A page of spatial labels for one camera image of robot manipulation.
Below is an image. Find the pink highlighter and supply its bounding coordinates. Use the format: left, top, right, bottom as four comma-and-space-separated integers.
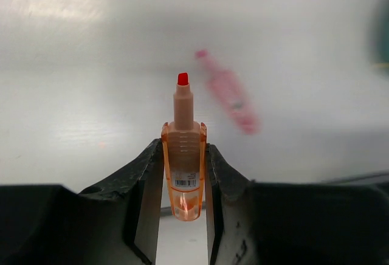
195, 49, 260, 134

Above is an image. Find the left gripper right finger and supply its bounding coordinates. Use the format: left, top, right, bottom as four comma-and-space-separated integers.
205, 145, 388, 264

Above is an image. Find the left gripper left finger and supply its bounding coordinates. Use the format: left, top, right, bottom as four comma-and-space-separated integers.
1, 139, 164, 264

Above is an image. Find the orange highlighter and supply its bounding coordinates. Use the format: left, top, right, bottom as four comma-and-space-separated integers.
161, 72, 207, 222

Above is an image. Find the teal round pen holder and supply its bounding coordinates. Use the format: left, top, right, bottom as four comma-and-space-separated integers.
369, 0, 388, 73

